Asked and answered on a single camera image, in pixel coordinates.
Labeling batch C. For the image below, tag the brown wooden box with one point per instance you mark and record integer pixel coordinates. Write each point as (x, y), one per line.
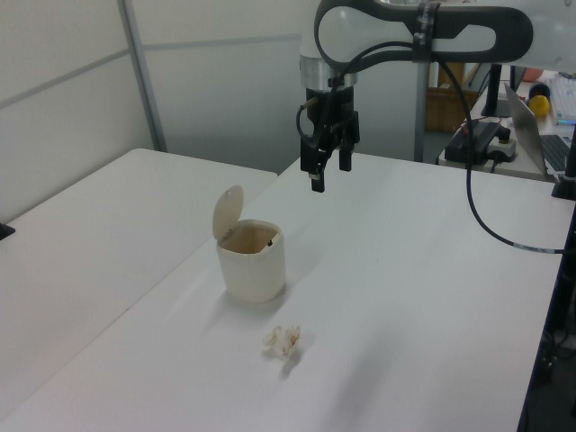
(443, 110)

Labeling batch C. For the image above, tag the silver laptop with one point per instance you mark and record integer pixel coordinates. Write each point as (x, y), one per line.
(526, 130)

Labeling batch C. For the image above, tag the black table frame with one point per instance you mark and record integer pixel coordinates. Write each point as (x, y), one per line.
(555, 315)

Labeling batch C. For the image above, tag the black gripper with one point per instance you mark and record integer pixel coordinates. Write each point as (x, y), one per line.
(330, 101)

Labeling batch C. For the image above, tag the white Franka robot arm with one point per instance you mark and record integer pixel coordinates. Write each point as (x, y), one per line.
(472, 22)

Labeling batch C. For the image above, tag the black clamped pole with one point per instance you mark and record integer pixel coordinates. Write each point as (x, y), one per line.
(568, 175)

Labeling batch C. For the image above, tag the small white lidded bin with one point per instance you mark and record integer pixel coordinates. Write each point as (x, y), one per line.
(252, 270)

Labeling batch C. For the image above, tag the paper trash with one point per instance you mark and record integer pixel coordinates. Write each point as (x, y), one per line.
(282, 342)

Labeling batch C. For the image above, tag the grey partition post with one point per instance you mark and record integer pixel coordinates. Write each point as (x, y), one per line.
(144, 81)
(420, 112)

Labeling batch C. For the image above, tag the yellow round object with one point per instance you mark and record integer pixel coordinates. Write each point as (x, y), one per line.
(540, 106)

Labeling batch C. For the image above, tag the black control box with button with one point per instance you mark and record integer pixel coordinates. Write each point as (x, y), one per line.
(481, 141)

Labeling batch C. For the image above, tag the black table clamp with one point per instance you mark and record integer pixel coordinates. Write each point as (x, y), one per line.
(6, 230)

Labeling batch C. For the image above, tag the black monitor stand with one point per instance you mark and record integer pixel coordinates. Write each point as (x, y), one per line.
(495, 90)

